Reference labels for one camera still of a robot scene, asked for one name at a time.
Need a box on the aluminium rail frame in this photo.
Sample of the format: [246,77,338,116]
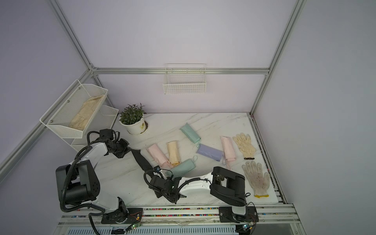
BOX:
[52,202,306,235]

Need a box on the white speckled work glove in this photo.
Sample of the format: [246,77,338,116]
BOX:
[242,160,270,198]

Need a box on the pink umbrella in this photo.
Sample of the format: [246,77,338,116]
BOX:
[147,144,173,169]
[221,136,237,170]

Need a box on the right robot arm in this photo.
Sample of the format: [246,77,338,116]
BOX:
[144,166,247,216]

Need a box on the purple umbrella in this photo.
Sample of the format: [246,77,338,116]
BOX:
[196,144,224,162]

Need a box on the green umbrella near front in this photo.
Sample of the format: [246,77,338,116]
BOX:
[164,155,198,178]

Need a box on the black umbrella sleeve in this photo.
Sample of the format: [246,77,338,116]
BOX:
[131,149,153,172]

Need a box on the potted green plant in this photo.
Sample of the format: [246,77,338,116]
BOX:
[119,103,146,135]

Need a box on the white wire wall basket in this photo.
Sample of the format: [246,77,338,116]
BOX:
[163,63,207,95]

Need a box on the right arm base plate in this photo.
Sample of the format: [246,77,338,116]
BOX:
[218,206,259,223]

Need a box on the green umbrella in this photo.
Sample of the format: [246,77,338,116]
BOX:
[180,123,201,144]
[164,155,198,178]

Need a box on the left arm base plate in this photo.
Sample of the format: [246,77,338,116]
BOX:
[101,208,143,224]

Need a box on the cream glove in shelf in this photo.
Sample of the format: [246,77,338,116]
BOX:
[69,95,104,131]

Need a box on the yellow umbrella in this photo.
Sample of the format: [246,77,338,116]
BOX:
[167,141,181,166]

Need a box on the cream work glove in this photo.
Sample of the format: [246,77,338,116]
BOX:
[233,133,256,160]

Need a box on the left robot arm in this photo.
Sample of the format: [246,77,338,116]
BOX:
[55,129,129,217]

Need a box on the white tiered mesh shelf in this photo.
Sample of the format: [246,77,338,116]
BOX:
[40,80,118,151]

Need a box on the green umbrella at back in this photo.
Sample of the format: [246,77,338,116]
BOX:
[180,123,201,144]

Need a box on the black umbrella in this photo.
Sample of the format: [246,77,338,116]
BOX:
[150,168,165,198]

